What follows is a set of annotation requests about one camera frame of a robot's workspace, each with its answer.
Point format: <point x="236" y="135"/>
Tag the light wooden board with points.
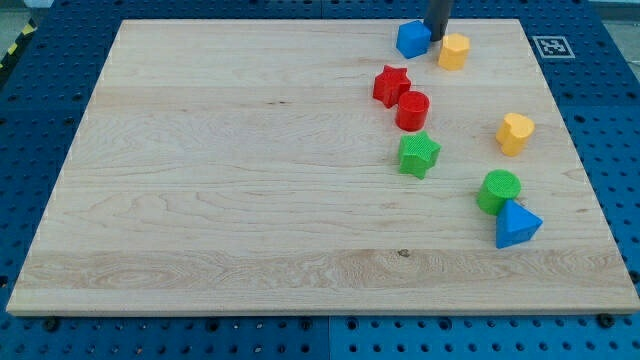
<point x="242" y="167"/>

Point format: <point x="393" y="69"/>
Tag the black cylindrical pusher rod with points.
<point x="436" y="17"/>

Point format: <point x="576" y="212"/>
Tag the yellow hexagon block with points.
<point x="454" y="51"/>

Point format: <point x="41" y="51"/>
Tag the white fiducial marker tag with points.
<point x="553" y="47"/>

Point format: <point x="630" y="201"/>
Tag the blue cube block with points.
<point x="413" y="39"/>

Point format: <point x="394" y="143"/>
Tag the yellow heart block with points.
<point x="514" y="133"/>

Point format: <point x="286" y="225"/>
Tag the red star block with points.
<point x="390" y="84"/>

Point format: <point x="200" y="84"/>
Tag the green star block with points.
<point x="417" y="153"/>

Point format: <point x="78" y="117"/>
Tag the green cylinder block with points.
<point x="497" y="187"/>

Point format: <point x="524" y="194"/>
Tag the blue triangle block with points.
<point x="515" y="224"/>

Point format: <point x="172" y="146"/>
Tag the red cylinder block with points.
<point x="412" y="110"/>

